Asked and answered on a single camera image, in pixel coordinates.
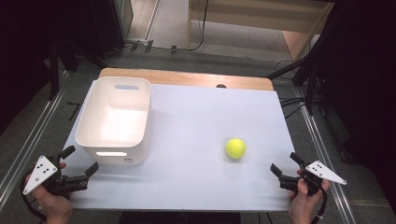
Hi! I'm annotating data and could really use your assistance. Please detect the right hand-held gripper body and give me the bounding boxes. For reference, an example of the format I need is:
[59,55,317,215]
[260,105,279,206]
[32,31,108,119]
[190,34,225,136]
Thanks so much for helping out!
[278,160,347,197]

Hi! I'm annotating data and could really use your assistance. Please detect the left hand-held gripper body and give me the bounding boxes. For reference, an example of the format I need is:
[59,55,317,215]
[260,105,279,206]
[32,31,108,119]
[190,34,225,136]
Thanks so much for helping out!
[21,154,90,197]

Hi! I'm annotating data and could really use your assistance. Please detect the white plastic storage bin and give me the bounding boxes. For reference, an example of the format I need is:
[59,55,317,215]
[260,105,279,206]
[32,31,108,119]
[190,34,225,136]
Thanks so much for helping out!
[75,76,152,165]

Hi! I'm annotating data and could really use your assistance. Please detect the yellow tennis ball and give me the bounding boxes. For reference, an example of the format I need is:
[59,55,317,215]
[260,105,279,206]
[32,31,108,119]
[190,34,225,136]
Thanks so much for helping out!
[224,137,248,161]

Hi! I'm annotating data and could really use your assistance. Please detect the person's left hand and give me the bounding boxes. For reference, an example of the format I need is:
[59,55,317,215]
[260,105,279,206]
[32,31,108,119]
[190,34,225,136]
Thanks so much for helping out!
[31,161,75,224]

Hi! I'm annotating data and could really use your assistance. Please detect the person's right hand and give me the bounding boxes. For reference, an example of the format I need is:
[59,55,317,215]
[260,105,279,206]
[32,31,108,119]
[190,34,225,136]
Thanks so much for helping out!
[288,169,331,224]

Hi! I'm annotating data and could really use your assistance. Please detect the black metal stand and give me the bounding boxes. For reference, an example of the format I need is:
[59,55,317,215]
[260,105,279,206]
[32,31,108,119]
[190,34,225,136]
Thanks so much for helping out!
[265,18,335,116]
[47,41,61,101]

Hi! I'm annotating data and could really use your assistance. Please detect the white table cover sheet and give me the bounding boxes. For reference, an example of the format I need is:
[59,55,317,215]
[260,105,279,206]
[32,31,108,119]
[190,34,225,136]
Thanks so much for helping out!
[61,81,296,213]

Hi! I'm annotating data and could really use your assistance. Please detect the black cabinet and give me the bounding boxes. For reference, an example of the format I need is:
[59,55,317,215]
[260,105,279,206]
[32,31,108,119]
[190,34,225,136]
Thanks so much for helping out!
[89,0,134,60]

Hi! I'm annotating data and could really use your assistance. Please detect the light wooden furniture panel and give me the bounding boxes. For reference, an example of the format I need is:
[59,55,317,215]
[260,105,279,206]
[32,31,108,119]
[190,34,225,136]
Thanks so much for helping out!
[186,0,334,63]

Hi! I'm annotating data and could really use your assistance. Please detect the aluminium floor rail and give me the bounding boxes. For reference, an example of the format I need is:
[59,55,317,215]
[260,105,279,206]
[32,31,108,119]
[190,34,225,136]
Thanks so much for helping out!
[293,88,358,224]
[0,70,71,204]

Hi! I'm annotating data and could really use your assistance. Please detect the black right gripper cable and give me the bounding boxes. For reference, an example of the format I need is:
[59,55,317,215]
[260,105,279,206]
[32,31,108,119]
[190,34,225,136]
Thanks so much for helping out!
[310,186,329,224]

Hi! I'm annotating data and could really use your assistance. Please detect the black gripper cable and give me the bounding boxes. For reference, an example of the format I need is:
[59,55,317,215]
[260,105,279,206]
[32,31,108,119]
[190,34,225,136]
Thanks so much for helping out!
[20,167,49,222]
[310,186,329,224]

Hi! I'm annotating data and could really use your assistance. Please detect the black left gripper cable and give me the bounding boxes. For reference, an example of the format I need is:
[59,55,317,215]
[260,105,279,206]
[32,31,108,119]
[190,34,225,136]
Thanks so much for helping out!
[20,167,49,222]

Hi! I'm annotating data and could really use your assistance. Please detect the black floor cables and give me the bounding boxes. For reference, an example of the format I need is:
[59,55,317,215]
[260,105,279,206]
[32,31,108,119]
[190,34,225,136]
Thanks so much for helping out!
[273,59,312,120]

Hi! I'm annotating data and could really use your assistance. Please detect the black hanging cable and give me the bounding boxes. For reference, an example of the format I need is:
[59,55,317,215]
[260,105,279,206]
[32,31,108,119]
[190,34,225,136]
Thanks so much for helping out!
[188,0,209,52]

